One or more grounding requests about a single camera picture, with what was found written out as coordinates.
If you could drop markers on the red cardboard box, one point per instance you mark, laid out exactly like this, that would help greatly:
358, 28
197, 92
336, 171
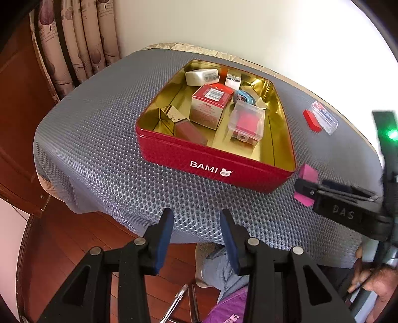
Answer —
208, 107

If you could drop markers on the pink block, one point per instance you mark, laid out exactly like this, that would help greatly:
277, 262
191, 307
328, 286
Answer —
308, 172

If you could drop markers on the gold cap lipstick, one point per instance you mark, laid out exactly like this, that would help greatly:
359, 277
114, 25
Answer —
189, 130

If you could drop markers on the person's grey trouser leg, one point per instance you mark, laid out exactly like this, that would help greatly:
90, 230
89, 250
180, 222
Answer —
222, 273

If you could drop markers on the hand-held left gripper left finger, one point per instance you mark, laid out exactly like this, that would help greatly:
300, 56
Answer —
164, 236

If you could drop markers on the small blue round toy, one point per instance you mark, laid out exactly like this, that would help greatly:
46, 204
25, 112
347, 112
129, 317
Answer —
244, 97

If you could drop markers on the red tin box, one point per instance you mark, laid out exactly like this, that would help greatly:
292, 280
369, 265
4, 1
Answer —
217, 174

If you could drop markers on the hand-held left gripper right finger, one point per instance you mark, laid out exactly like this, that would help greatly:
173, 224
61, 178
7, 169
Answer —
228, 242

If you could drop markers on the white wall charger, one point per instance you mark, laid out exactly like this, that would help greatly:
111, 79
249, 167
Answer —
199, 77

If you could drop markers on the metal chair leg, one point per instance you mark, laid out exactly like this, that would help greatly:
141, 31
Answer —
175, 302

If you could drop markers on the patterned curtain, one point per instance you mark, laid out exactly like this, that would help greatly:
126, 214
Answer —
77, 40

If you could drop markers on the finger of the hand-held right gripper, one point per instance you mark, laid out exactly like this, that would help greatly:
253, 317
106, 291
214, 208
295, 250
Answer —
342, 186
306, 188

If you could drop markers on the person's right hand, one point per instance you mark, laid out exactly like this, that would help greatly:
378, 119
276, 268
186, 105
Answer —
382, 279

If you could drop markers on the purple clothing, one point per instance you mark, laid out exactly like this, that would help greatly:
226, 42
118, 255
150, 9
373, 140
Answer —
230, 310

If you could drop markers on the light slipper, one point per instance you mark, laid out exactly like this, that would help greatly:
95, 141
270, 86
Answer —
202, 264

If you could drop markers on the clear case with red insert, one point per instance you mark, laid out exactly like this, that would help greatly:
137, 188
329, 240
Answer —
247, 124

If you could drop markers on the grey honeycomb mat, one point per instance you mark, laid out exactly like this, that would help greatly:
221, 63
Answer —
93, 139

